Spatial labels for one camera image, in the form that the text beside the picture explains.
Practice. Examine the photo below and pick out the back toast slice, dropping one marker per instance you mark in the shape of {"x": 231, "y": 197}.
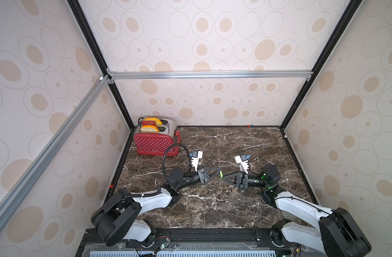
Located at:
{"x": 152, "y": 121}

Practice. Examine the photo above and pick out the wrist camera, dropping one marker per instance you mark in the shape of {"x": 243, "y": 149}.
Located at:
{"x": 243, "y": 162}
{"x": 196, "y": 156}

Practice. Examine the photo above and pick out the left diagonal aluminium bar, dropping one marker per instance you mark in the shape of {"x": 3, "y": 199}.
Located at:
{"x": 24, "y": 185}

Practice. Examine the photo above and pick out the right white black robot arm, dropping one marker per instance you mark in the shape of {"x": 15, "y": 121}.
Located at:
{"x": 332, "y": 232}

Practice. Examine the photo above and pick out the toast slice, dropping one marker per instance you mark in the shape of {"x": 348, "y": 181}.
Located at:
{"x": 152, "y": 121}
{"x": 149, "y": 129}

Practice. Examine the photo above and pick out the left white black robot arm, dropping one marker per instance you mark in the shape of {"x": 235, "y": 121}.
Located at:
{"x": 116, "y": 220}

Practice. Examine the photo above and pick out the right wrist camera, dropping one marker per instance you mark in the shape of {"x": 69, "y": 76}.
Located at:
{"x": 243, "y": 162}

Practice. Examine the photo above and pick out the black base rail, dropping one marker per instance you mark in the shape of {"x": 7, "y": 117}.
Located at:
{"x": 198, "y": 240}

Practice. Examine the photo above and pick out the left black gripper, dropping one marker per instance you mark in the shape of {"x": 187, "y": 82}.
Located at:
{"x": 202, "y": 178}

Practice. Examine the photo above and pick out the red toaster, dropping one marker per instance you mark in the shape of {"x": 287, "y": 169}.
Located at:
{"x": 156, "y": 144}

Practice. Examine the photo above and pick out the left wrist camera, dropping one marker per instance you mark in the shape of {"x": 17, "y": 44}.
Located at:
{"x": 196, "y": 156}

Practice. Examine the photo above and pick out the horizontal aluminium bar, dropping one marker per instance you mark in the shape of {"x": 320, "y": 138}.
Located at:
{"x": 211, "y": 74}

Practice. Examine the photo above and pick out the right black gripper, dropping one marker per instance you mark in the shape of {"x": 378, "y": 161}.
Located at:
{"x": 243, "y": 181}

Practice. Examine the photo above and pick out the front toast slice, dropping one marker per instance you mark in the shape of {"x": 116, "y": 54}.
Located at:
{"x": 149, "y": 129}

